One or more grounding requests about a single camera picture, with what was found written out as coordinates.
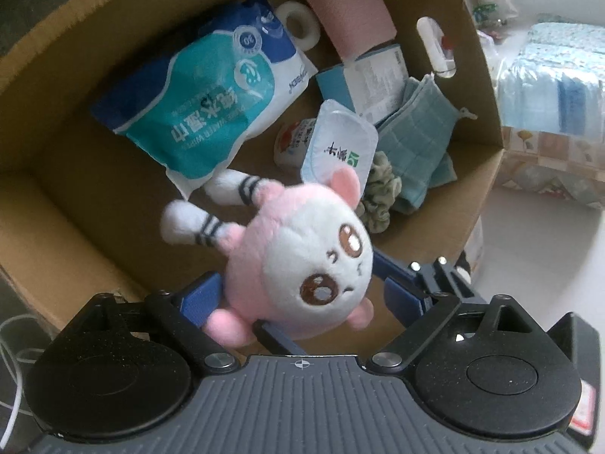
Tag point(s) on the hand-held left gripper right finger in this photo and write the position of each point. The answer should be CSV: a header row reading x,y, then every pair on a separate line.
x,y
401,302

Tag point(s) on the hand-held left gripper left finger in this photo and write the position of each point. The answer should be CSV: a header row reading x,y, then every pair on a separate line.
x,y
201,298

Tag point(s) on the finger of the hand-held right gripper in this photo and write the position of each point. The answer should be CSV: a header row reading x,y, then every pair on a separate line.
x,y
276,338
397,265

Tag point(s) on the green fabric scrunchie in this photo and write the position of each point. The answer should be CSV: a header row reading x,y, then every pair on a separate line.
x,y
380,198

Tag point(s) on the pink and white plush toy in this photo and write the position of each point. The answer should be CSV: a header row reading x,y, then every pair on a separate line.
x,y
302,255

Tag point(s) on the teal towel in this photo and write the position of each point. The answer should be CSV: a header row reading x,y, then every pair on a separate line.
x,y
420,142

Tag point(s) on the white plastic yogurt cup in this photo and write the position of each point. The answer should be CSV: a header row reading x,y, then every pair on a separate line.
x,y
340,142

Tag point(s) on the red and white packet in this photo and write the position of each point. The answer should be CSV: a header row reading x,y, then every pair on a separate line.
x,y
293,144

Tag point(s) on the brown cardboard box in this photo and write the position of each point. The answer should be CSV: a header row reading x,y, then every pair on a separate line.
x,y
56,198

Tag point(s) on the light blue paper box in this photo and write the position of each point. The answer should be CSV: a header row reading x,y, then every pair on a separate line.
x,y
373,80

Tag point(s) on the blue wet wipes pack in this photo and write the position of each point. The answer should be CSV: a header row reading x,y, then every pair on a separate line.
x,y
203,104

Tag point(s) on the white tape roll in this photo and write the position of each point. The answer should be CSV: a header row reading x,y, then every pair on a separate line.
x,y
309,38

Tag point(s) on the pink cloth pack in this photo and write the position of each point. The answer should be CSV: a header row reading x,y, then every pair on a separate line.
x,y
349,14

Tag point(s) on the patterned folded mattress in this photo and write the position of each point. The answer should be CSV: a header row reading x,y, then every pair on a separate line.
x,y
553,161

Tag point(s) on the stack of blue plastic packs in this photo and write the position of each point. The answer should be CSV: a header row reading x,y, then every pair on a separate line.
x,y
548,80

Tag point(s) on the clear plastic bag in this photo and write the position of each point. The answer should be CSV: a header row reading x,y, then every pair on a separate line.
x,y
494,9

